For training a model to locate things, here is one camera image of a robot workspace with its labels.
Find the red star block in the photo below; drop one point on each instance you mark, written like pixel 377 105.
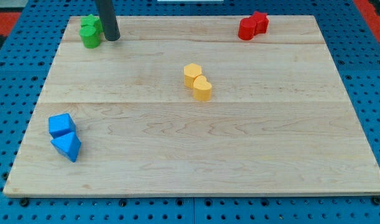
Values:
pixel 262 22

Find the light wooden board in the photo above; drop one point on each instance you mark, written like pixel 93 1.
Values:
pixel 279 122

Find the blue cube block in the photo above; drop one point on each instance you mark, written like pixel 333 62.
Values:
pixel 60 125

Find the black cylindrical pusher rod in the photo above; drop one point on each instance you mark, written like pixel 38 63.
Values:
pixel 108 19

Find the blue triangle block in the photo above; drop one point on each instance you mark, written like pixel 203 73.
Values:
pixel 68 146

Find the green cylinder block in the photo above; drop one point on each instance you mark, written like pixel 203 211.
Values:
pixel 90 37

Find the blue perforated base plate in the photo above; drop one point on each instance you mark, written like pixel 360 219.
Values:
pixel 26 57

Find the yellow hexagon block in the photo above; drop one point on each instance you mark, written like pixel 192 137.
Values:
pixel 191 72

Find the yellow heart block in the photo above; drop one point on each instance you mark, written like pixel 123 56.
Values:
pixel 202 89

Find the green star block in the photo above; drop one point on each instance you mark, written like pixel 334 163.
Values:
pixel 92 20

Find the red cylinder block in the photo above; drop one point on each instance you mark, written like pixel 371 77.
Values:
pixel 247 28

